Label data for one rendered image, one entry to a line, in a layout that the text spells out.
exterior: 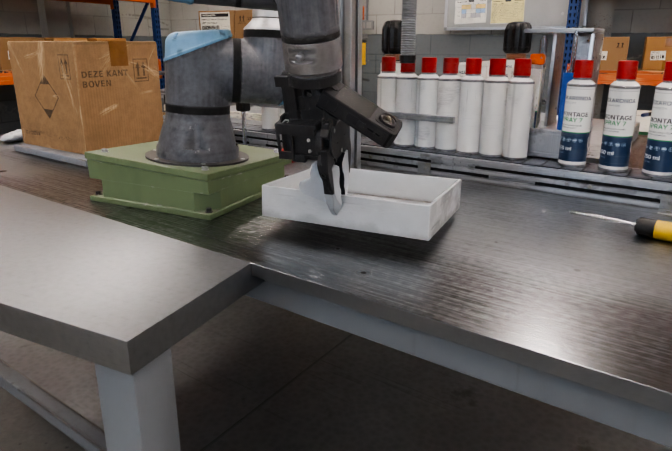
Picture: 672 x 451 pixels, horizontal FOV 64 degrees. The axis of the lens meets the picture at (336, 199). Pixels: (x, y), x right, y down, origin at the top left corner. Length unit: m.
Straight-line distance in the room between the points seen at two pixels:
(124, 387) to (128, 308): 0.08
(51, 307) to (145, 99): 0.93
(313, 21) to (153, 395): 0.47
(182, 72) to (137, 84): 0.56
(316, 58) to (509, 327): 0.38
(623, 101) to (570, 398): 0.64
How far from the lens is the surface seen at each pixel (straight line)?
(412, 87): 1.26
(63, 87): 1.49
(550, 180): 1.13
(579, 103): 1.13
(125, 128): 1.51
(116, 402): 0.69
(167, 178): 0.96
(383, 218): 0.77
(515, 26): 1.78
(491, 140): 1.19
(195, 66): 0.97
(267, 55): 0.98
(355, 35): 1.19
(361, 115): 0.70
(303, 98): 0.72
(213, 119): 0.98
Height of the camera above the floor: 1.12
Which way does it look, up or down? 16 degrees down
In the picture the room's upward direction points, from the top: straight up
